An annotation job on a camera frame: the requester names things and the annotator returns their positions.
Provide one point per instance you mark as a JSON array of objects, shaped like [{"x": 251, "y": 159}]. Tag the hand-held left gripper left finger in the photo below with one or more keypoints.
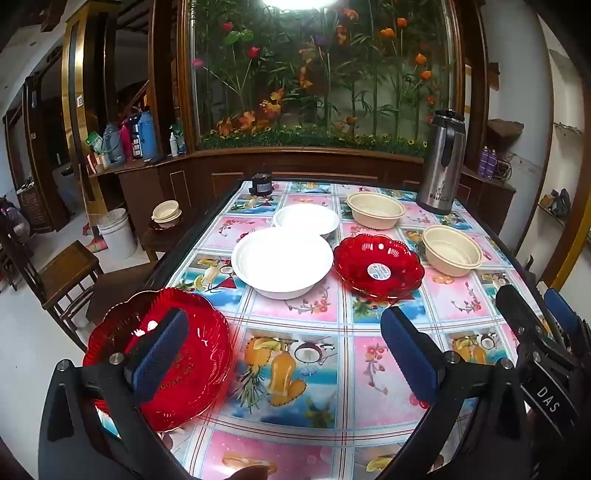
[{"x": 159, "y": 355}]

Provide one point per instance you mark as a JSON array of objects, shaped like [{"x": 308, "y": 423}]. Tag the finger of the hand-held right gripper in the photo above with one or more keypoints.
[
  {"x": 517, "y": 309},
  {"x": 565, "y": 318}
]

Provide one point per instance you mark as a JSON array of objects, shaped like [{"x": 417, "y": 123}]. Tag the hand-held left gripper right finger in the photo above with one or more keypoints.
[{"x": 406, "y": 355}]

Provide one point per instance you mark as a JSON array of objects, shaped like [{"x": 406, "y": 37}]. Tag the red plate gold rim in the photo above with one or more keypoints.
[{"x": 198, "y": 369}]

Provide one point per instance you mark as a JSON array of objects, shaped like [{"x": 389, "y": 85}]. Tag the beige plastic bowl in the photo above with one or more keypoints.
[
  {"x": 374, "y": 207},
  {"x": 450, "y": 251}
]

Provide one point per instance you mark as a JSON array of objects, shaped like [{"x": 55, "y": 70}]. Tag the red scalloped plate white sticker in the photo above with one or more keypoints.
[{"x": 358, "y": 267}]

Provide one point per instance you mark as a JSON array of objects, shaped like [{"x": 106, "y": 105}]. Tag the large white bowl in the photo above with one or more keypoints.
[{"x": 281, "y": 263}]

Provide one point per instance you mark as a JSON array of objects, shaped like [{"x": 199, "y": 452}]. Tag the stacked bowls on stool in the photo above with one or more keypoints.
[{"x": 167, "y": 211}]

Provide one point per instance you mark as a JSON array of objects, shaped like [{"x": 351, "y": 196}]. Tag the dark wooden stool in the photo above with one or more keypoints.
[{"x": 120, "y": 290}]

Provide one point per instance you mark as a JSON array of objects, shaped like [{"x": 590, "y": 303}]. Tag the gold trimmed wooden pillar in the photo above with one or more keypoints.
[
  {"x": 572, "y": 230},
  {"x": 76, "y": 92}
]

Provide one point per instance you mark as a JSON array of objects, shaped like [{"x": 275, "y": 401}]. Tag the dark shoe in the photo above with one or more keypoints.
[{"x": 558, "y": 203}]

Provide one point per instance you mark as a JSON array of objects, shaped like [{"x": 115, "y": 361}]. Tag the fruit print tablecloth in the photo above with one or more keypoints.
[{"x": 295, "y": 323}]

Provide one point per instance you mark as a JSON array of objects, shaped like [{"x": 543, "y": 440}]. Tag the small wooden stool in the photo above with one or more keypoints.
[{"x": 154, "y": 240}]

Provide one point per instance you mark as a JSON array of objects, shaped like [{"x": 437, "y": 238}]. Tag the wooden chair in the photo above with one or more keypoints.
[{"x": 69, "y": 267}]

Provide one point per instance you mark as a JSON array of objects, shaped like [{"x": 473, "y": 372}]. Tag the white plastic bucket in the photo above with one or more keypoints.
[{"x": 117, "y": 235}]

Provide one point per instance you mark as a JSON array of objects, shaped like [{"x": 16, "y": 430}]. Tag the black rimmed dining table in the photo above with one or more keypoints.
[{"x": 196, "y": 233}]

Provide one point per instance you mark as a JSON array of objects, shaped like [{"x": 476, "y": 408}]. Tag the dark red bowl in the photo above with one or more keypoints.
[{"x": 166, "y": 225}]

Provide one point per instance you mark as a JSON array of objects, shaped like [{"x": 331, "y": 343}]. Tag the stainless steel thermos jug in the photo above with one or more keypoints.
[{"x": 438, "y": 175}]

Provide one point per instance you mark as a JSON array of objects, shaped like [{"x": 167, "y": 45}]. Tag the wicker basket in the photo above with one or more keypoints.
[{"x": 32, "y": 207}]

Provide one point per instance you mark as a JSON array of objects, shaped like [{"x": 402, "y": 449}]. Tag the small black device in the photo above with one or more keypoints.
[{"x": 261, "y": 184}]

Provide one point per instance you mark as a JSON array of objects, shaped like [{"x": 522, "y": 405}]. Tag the white spray bottle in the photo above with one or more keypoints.
[{"x": 173, "y": 145}]

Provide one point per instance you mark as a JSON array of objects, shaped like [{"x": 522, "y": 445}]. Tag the translucent blue water bottle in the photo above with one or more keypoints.
[{"x": 113, "y": 143}]

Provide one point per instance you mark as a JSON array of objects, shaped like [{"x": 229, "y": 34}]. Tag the green bottle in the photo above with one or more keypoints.
[{"x": 181, "y": 138}]

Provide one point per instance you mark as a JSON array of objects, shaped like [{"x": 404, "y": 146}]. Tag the pink bottle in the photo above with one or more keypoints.
[{"x": 126, "y": 138}]

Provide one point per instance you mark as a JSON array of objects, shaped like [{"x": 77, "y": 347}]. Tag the green packet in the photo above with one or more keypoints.
[{"x": 95, "y": 143}]

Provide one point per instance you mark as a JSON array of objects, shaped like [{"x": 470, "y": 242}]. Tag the blue thermos flask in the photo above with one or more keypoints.
[{"x": 147, "y": 134}]

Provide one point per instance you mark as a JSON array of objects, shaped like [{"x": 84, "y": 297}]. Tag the artificial flower display case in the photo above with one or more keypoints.
[{"x": 323, "y": 92}]

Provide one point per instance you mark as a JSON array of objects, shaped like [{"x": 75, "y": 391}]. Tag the wooden wall shelf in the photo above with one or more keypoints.
[{"x": 505, "y": 131}]

